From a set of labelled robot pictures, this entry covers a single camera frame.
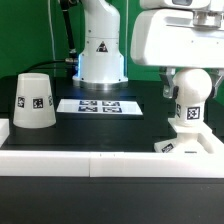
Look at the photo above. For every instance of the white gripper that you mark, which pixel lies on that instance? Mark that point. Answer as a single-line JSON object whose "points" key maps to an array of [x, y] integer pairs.
{"points": [[168, 38]]}

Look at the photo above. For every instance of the white lamp bulb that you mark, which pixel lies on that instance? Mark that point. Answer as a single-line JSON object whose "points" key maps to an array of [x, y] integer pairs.
{"points": [[194, 87]]}

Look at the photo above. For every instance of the white lamp base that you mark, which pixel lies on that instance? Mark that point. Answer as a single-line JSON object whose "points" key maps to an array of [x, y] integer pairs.
{"points": [[188, 139]]}

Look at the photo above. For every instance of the white lamp shade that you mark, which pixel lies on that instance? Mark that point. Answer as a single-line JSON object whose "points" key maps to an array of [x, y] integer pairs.
{"points": [[34, 107]]}

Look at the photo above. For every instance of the white marker sheet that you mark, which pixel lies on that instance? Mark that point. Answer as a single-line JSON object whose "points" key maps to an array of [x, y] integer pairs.
{"points": [[99, 107]]}

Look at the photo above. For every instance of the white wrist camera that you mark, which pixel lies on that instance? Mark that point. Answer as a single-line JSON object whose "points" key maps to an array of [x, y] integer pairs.
{"points": [[185, 4]]}

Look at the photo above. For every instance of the white border frame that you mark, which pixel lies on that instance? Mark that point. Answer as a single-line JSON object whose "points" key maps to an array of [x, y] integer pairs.
{"points": [[112, 164]]}

